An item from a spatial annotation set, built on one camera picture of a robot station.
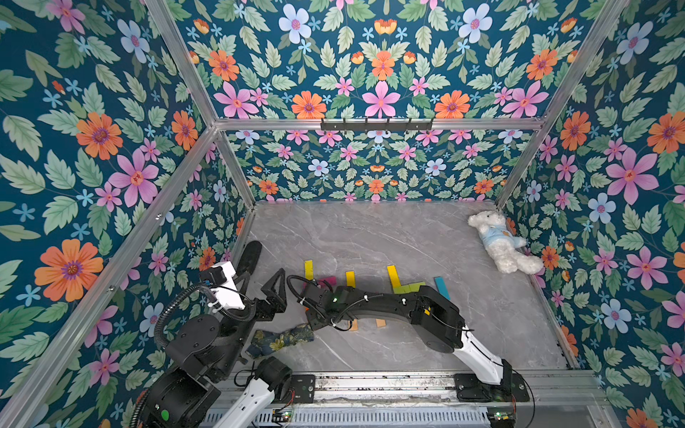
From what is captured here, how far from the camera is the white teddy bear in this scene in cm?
92

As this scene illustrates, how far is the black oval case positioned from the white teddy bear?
875 millimetres

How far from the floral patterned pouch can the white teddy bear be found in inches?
27.8

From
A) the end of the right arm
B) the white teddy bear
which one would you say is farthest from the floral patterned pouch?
the white teddy bear

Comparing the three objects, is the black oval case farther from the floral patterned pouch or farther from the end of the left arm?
the end of the left arm

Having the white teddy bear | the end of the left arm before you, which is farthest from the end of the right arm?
the white teddy bear

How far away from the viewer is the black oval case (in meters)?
0.98

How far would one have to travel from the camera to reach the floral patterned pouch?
0.80m

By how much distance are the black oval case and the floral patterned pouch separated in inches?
9.9
